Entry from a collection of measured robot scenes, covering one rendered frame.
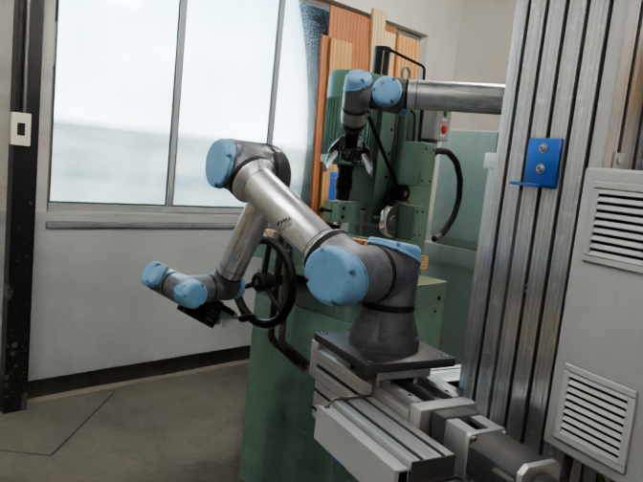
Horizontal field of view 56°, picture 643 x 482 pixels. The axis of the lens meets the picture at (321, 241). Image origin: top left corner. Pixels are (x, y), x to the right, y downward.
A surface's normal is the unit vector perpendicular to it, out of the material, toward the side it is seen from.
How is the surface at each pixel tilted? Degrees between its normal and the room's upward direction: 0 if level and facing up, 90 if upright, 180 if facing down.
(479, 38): 90
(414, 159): 90
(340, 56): 87
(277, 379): 90
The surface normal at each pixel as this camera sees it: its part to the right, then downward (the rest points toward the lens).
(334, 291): -0.62, 0.09
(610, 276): -0.88, -0.03
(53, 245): 0.68, 0.16
